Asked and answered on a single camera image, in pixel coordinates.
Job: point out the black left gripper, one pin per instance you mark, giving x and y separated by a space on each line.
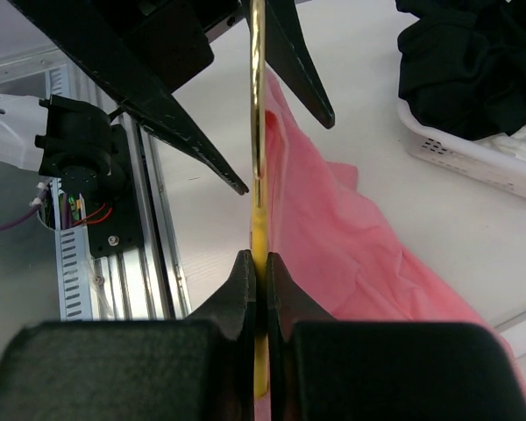
115 42

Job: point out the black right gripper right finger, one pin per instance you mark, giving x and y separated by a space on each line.
324 369

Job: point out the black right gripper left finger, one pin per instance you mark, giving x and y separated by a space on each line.
197 368

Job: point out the pink t shirt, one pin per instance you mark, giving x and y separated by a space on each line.
338 247

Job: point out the yellow hanger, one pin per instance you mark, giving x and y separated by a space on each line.
258 153

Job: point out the black t shirt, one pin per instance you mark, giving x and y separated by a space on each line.
463 66

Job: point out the white t shirt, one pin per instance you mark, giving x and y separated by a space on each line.
511 145

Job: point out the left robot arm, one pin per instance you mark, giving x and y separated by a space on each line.
64 138

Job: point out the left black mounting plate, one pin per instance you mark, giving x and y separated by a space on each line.
118 226

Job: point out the white plastic perforated basket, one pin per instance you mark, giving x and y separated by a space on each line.
463 156

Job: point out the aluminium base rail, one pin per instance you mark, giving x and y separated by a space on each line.
140 283

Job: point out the white slotted cable duct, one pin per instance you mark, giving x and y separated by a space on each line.
72 263

